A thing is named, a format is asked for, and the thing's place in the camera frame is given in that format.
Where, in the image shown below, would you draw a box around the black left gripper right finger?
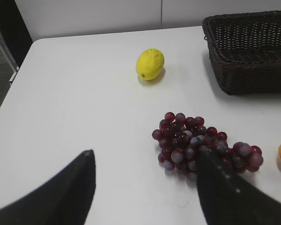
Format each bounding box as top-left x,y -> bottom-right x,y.
197,150 -> 281,225

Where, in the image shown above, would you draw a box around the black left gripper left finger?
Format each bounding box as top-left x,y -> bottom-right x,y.
0,150 -> 96,225

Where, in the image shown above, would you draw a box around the red purple grape bunch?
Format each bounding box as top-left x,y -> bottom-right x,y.
152,112 -> 264,181

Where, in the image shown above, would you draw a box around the black wicker basket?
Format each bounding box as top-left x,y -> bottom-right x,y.
202,10 -> 281,95

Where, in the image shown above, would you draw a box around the yellow green lemon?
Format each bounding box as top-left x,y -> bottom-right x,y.
136,48 -> 165,81

